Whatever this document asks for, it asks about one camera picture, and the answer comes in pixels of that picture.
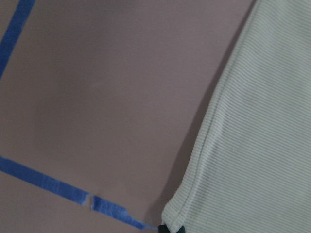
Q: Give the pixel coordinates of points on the blue tape grid lines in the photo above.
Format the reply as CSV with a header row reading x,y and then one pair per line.
x,y
38,179

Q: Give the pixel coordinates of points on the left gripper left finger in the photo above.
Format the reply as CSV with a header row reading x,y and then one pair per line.
x,y
163,229

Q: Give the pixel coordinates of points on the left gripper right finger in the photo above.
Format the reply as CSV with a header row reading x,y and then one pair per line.
x,y
181,230

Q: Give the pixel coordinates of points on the brown paper table cover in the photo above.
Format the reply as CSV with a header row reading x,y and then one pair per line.
x,y
109,95

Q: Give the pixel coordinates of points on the olive green t-shirt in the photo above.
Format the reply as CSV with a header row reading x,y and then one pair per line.
x,y
250,168

